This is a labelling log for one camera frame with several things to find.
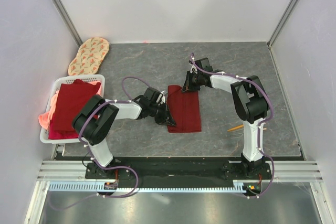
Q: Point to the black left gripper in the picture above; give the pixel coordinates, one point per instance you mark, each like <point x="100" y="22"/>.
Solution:
<point x="166" y="119"/>

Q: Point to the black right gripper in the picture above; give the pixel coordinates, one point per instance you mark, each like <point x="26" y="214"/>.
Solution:
<point x="188" y="86"/>

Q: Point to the red cloth napkin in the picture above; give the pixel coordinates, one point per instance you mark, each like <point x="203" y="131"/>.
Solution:
<point x="184" y="108"/>

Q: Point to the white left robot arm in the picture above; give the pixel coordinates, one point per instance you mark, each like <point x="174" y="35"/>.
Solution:
<point x="96" y="118"/>

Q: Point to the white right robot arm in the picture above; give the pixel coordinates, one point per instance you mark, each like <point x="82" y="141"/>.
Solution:
<point x="250" y="104"/>

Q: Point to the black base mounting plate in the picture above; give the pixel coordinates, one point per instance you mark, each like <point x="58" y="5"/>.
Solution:
<point x="180" y="171"/>

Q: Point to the orange plastic fork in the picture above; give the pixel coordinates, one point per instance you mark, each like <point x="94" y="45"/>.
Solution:
<point x="236" y="128"/>

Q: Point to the red cloth in basket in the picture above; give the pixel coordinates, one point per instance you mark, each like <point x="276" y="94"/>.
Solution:
<point x="71" y="99"/>

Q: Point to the floral oval placemat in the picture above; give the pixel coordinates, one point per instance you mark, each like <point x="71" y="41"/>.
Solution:
<point x="89" y="57"/>

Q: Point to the magenta cloth in basket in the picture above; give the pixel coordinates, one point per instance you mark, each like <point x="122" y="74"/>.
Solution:
<point x="62" y="135"/>

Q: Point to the salmon pink cloth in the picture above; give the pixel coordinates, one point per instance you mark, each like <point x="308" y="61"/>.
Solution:
<point x="45" y="118"/>

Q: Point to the white plastic basket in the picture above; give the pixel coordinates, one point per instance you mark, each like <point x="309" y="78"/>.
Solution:
<point x="91" y="78"/>

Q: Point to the white slotted cable duct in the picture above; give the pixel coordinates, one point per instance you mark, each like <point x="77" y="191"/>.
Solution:
<point x="105" y="187"/>

